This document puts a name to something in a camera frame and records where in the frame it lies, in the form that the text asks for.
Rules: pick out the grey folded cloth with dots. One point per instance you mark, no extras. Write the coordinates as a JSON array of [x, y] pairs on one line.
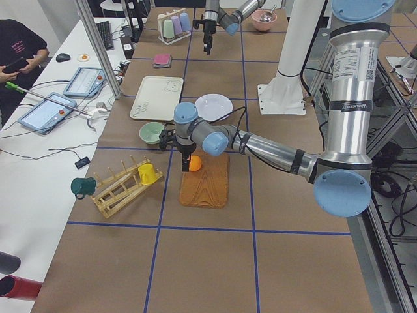
[[162, 65]]

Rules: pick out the black computer mouse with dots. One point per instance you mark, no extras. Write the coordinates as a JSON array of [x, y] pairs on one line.
[[62, 57]]

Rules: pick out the purple tumbler cup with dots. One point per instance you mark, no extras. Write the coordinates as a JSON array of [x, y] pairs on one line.
[[176, 25]]

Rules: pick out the yellow mug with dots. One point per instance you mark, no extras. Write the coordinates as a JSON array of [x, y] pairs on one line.
[[147, 174]]

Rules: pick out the dark green mug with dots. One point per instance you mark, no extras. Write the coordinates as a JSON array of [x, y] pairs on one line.
[[82, 187]]

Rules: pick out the orange fruit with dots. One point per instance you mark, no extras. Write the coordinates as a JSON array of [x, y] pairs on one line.
[[195, 163]]

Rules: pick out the teach pendant tablet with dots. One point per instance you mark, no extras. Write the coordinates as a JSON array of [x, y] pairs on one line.
[[85, 83], [43, 117]]

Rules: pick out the white wire cup rack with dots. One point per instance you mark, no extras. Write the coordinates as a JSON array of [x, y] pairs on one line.
[[168, 15]]

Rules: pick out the wooden cutting board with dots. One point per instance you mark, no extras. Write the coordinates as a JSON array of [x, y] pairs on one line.
[[209, 186]]

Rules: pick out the metal scoop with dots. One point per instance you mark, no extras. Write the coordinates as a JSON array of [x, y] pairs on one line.
[[268, 16]]

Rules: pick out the black keyboard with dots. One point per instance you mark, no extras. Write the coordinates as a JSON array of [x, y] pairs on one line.
[[104, 30]]

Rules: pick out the green tumbler cup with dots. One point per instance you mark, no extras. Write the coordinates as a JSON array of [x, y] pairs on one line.
[[168, 31]]

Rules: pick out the wooden mug rack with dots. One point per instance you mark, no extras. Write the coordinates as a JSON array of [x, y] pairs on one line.
[[121, 188]]

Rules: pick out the aluminium frame post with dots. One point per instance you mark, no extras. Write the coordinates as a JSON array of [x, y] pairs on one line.
[[89, 24]]

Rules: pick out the near teach pendant tablet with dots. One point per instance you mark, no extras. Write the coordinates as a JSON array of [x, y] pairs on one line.
[[43, 117]]

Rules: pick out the green-handled reacher stick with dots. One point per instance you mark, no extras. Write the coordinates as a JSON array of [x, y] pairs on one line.
[[12, 86]]

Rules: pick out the green ceramic bowl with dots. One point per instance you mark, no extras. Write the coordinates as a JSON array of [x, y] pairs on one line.
[[150, 132]]

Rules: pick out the cream bear tray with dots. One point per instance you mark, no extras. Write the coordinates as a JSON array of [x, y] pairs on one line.
[[156, 98]]

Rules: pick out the far teach pendant tablet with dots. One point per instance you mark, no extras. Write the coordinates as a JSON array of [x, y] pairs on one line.
[[85, 83]]

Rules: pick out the pink bowl with ice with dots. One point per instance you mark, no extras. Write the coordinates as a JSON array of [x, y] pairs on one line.
[[262, 26]]

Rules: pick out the seated person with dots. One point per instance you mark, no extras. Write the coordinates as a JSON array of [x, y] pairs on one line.
[[22, 53]]

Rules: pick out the pink folded cloth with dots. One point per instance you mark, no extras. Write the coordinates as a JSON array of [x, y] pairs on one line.
[[162, 58]]

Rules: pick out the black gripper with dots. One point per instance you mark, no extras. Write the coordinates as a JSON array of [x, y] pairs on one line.
[[207, 29], [186, 149]]

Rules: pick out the blue tumbler cup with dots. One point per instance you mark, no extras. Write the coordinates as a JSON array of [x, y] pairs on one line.
[[185, 22]]

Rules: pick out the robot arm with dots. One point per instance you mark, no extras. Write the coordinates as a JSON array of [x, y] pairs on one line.
[[215, 15], [340, 175]]

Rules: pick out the white round plate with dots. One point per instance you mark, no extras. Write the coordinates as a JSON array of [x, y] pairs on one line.
[[213, 106]]

